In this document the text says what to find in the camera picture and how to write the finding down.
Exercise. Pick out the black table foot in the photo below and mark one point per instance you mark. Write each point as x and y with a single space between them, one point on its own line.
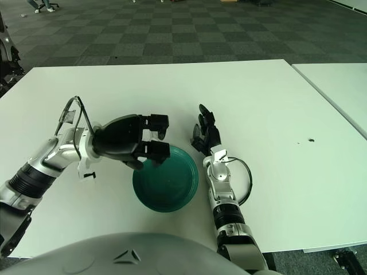
345 259

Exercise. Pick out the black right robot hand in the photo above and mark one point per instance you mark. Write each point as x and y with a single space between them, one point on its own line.
210 134

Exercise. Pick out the black office chair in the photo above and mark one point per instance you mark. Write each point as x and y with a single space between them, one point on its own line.
8 71

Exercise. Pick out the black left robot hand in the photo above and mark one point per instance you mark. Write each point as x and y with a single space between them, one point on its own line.
120 137

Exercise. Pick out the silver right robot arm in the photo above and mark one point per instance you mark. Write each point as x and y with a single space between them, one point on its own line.
220 189

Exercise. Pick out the black swivel chair base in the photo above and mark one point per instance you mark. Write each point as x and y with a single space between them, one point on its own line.
54 5

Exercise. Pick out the grey robot torso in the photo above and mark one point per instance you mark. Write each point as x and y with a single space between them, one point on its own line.
129 257

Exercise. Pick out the green round plate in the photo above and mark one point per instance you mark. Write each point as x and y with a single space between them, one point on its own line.
169 186

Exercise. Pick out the brown cardboard box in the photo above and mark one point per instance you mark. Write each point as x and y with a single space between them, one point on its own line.
229 0

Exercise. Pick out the chair base with casters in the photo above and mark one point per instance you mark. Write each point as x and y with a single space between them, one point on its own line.
134 1

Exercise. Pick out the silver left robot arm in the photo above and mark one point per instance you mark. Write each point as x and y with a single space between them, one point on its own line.
37 174

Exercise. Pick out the seated person in jeans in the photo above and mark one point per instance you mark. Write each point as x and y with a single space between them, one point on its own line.
33 3

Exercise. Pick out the white rectangular table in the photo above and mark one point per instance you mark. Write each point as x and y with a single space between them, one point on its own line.
341 86

